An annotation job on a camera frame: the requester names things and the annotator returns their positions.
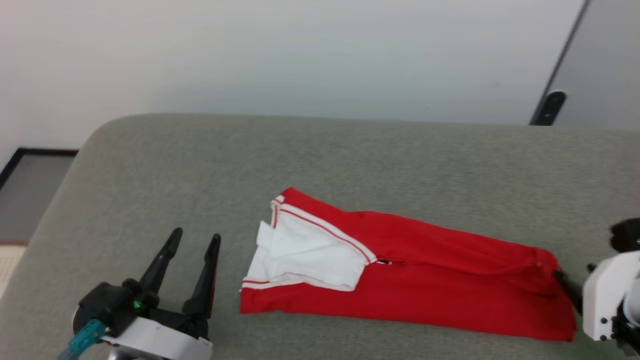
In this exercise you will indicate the small black door stopper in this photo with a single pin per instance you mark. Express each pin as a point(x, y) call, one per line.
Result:
point(551, 106)

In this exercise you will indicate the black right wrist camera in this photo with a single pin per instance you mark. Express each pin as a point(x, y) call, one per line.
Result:
point(626, 234)

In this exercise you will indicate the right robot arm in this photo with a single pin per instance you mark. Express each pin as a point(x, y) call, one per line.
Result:
point(631, 325)

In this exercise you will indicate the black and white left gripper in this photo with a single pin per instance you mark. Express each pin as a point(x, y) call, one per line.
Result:
point(115, 305)

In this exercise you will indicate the grey floor mat black border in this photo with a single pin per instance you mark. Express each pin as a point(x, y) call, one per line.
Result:
point(30, 195)

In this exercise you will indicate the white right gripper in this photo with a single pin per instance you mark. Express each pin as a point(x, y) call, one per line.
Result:
point(610, 290)

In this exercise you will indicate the red and white basketball jersey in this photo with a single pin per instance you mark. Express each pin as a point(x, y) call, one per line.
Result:
point(425, 280)

